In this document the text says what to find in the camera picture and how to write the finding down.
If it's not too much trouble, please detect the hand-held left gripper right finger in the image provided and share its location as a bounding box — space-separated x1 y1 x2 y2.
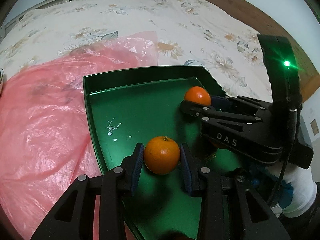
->
179 143 292 240

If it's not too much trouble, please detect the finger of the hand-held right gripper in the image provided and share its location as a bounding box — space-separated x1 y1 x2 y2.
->
210 95 273 117
179 99 263 126

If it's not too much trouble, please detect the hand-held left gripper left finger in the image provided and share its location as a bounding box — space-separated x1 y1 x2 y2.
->
31 143 145 240

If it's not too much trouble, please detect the orange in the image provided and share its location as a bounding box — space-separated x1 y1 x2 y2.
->
184 86 212 105
143 136 181 175

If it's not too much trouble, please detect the green cardboard box tray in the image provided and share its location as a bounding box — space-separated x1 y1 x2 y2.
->
82 66 250 240

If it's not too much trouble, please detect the person's right hand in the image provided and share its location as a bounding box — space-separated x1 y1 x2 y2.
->
250 165 316 218

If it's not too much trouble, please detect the pink plastic sheet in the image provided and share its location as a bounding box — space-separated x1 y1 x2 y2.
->
0 31 159 240

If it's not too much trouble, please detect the floral bed duvet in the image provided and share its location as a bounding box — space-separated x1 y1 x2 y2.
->
0 0 313 105

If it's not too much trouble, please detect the black cable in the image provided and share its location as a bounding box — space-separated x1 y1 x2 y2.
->
267 75 295 207

